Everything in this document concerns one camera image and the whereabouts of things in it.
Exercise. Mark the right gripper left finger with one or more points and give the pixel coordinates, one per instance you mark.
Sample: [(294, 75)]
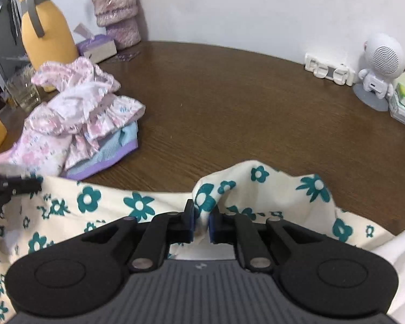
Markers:
[(164, 229)]

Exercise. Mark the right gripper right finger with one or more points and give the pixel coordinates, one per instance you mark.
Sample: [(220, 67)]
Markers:
[(240, 232)]

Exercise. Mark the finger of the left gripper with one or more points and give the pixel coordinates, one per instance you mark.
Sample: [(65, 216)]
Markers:
[(18, 185)]

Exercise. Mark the cream teal flower dress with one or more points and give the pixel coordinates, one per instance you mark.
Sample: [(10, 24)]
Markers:
[(64, 209)]

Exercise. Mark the pink floral garment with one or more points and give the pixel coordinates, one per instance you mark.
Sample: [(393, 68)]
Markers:
[(68, 129)]

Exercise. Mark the blue purple garment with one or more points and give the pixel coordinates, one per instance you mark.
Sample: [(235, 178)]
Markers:
[(112, 149)]

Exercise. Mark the clear glass cup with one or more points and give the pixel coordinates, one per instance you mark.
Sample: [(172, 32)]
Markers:
[(23, 91)]

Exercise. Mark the grey refrigerator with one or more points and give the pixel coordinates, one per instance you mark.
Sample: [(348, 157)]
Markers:
[(12, 53)]

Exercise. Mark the yellow thermos jug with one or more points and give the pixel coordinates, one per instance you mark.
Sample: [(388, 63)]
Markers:
[(46, 36)]

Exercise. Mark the purple tissue box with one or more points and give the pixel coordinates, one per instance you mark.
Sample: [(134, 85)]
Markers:
[(95, 47)]

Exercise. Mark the pink fuzzy vase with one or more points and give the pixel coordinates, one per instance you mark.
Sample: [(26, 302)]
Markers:
[(119, 19)]

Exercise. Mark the white astronaut speaker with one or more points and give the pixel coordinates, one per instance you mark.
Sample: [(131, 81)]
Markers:
[(385, 62)]

